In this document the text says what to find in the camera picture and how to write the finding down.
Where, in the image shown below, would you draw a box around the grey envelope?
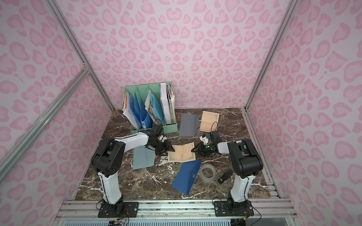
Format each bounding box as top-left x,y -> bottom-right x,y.
179,114 -> 199,137

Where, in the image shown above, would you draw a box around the green file organizer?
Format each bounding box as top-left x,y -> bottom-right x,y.
124,82 -> 178,135

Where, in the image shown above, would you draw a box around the clear tape roll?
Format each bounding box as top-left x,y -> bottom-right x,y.
199,163 -> 217,183

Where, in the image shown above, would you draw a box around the small black clip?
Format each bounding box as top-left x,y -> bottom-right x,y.
217,170 -> 233,184

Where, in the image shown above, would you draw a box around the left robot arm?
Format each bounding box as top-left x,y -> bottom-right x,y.
91,124 -> 175,206

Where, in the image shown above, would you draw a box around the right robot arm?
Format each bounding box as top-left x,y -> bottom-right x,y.
191,131 -> 264,206

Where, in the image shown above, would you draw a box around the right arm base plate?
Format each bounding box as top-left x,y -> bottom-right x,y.
212,199 -> 254,218

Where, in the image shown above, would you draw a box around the light teal envelope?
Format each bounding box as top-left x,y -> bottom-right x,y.
133,146 -> 156,170

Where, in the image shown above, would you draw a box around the blue folder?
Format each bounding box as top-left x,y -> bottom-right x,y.
150,93 -> 165,125

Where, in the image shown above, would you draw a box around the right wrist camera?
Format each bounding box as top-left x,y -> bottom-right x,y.
199,135 -> 210,146

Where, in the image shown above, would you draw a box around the white document papers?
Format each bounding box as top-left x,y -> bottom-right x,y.
122,90 -> 142,130

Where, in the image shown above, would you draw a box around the cream letter paper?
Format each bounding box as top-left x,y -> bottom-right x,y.
199,111 -> 219,132
168,142 -> 196,163

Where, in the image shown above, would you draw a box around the stack of loose papers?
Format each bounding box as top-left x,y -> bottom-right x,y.
166,84 -> 176,124

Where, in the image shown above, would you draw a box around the white binder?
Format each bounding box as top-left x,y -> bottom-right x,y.
160,83 -> 173,125

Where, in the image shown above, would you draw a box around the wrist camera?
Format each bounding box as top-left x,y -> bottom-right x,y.
157,135 -> 167,143
199,135 -> 210,146

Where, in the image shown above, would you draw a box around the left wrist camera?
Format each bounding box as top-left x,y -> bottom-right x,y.
157,135 -> 167,143

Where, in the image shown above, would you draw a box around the aluminium front rail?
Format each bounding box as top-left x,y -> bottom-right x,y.
55,199 -> 297,221

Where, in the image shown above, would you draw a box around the dark blue envelope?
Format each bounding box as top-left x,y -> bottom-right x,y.
172,160 -> 202,195

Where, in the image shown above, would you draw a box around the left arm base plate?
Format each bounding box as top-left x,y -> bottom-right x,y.
98,200 -> 139,218

